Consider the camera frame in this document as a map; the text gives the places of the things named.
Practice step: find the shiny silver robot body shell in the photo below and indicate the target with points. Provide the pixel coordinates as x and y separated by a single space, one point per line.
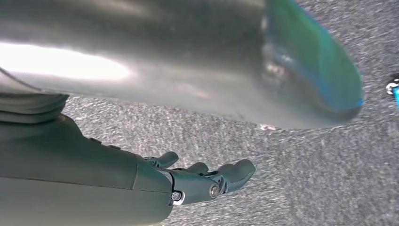
156 46

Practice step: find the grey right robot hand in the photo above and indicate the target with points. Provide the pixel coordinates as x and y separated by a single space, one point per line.
78 181

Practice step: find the blue steel shelf rack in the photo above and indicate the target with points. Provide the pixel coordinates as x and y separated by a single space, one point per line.
395 93

